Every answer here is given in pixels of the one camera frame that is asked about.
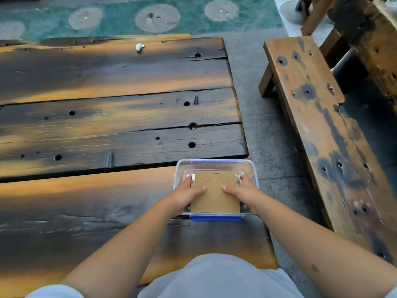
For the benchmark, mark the person's right hand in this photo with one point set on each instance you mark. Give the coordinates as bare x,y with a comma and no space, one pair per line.
248,195

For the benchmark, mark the person's left hand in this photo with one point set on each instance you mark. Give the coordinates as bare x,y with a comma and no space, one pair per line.
183,197

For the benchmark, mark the person's left thumb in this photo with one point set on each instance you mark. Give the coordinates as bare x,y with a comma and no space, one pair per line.
200,190

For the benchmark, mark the person's right thumb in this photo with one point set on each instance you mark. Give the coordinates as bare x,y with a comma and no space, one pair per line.
229,189

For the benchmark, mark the brown cardboard cutout sheet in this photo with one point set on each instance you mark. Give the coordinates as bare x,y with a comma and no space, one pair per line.
214,200

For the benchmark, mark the person's left forearm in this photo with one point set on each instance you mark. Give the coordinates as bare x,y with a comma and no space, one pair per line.
130,245

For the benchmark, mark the person's right forearm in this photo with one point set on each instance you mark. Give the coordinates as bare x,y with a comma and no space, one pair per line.
310,248

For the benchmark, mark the clear plastic box blue clips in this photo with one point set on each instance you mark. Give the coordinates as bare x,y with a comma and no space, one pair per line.
214,164

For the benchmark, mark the person's light grey shirt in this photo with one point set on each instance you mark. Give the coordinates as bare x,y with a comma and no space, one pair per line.
217,279

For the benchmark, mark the long weathered wooden bench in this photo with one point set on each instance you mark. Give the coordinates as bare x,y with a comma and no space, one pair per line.
328,142

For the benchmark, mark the crumpled white paper scrap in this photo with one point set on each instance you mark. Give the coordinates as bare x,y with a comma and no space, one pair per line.
140,47

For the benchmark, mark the green rug with round patches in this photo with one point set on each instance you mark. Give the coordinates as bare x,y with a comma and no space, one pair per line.
118,18

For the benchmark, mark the dark weathered wooden table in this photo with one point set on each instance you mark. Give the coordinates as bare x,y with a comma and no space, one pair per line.
369,30

